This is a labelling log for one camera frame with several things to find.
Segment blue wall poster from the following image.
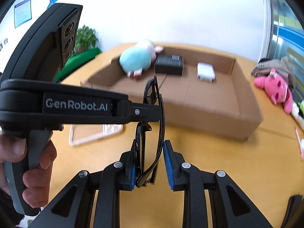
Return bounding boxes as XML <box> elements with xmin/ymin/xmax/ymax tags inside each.
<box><xmin>14</xmin><ymin>0</ymin><xmax>32</xmax><ymax>28</ymax></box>

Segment person's left hand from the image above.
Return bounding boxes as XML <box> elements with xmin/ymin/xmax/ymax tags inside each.
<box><xmin>0</xmin><ymin>134</ymin><xmax>58</xmax><ymax>209</ymax></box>

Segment beige phone case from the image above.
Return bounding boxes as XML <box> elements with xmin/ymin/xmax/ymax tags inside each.
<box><xmin>69</xmin><ymin>124</ymin><xmax>123</xmax><ymax>147</ymax></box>

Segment teal pink plush toy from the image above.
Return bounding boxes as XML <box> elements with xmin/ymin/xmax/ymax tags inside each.
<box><xmin>119</xmin><ymin>40</ymin><xmax>164</xmax><ymax>79</ymax></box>

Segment green mat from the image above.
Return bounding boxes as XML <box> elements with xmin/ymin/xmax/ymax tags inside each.
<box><xmin>54</xmin><ymin>48</ymin><xmax>101</xmax><ymax>82</ymax></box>

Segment brown cardboard box tray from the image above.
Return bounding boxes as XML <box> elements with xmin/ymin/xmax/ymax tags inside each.
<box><xmin>81</xmin><ymin>44</ymin><xmax>263</xmax><ymax>141</ymax></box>

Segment black rectangular box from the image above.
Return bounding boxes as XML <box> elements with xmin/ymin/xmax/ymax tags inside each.
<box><xmin>154</xmin><ymin>55</ymin><xmax>183</xmax><ymax>76</ymax></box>

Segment green potted plant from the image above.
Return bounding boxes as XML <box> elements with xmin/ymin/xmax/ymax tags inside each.
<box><xmin>74</xmin><ymin>25</ymin><xmax>98</xmax><ymax>54</ymax></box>

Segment white green panda plush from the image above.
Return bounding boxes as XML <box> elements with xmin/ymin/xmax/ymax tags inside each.
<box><xmin>291</xmin><ymin>101</ymin><xmax>304</xmax><ymax>130</ymax></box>

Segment black sunglasses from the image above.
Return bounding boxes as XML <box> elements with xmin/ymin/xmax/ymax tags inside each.
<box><xmin>134</xmin><ymin>76</ymin><xmax>165</xmax><ymax>188</ymax></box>

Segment white power adapter block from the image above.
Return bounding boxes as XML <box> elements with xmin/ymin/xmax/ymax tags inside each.
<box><xmin>197</xmin><ymin>62</ymin><xmax>215</xmax><ymax>82</ymax></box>

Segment grey beige folded cloth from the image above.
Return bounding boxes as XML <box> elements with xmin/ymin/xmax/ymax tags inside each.
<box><xmin>251</xmin><ymin>56</ymin><xmax>296</xmax><ymax>89</ymax></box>

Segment black sleeve left forearm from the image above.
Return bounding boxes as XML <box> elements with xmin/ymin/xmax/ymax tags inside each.
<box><xmin>1</xmin><ymin>189</ymin><xmax>25</xmax><ymax>227</ymax></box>

